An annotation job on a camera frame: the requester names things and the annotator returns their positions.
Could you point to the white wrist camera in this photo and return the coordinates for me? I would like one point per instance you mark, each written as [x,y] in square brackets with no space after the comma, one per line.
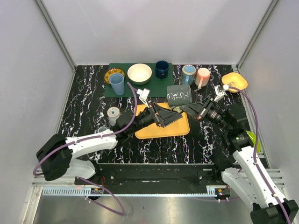
[220,91]
[143,94]

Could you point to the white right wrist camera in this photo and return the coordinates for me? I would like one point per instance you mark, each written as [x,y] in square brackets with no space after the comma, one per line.
[220,91]

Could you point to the pink mug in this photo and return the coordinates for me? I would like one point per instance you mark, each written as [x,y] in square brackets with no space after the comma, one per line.
[202,77]

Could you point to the sage green mug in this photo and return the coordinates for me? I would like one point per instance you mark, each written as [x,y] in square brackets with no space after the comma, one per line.
[176,109]

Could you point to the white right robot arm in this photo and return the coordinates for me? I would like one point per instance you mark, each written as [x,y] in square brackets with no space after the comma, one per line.
[267,204]

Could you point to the light blue plastic cup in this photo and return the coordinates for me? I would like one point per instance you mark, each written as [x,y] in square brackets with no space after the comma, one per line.
[117,82]

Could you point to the blue and beige mug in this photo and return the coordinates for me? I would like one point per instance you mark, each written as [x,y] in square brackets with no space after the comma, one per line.
[188,74]

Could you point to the dark grey mug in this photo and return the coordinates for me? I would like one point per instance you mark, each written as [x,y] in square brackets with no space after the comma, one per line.
[178,95]

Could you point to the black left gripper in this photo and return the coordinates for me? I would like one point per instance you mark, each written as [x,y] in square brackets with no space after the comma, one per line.
[154,116]

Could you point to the dark green placemat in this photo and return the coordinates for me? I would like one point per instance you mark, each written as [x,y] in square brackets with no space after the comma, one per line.
[156,86]

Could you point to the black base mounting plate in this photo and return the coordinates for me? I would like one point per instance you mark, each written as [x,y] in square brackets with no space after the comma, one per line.
[145,179]

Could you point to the cream ceramic bowl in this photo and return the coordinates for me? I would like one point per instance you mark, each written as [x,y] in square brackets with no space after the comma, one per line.
[139,73]

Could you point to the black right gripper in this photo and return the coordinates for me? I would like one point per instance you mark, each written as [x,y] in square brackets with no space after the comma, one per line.
[199,109]

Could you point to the grey-blue mug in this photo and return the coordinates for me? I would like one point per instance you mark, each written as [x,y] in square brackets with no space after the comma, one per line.
[101,129]

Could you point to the orange plastic tray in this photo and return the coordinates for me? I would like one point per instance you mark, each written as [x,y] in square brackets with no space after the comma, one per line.
[178,128]

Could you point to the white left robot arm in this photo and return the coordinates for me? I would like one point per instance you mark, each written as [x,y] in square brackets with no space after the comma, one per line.
[60,156]

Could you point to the lime green plate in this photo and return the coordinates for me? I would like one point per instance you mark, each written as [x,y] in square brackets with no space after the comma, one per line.
[252,136]

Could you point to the yellow patterned saucer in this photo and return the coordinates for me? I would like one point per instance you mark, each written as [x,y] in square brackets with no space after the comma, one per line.
[112,71]

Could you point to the yellow square dish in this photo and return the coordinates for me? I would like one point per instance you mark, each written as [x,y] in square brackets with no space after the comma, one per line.
[234,79]

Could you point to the white mug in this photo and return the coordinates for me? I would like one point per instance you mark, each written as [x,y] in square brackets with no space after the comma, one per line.
[113,114]

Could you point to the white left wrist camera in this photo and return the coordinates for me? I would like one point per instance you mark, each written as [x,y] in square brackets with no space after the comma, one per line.
[143,94]

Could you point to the navy blue mug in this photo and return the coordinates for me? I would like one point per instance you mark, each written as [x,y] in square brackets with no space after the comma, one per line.
[161,69]

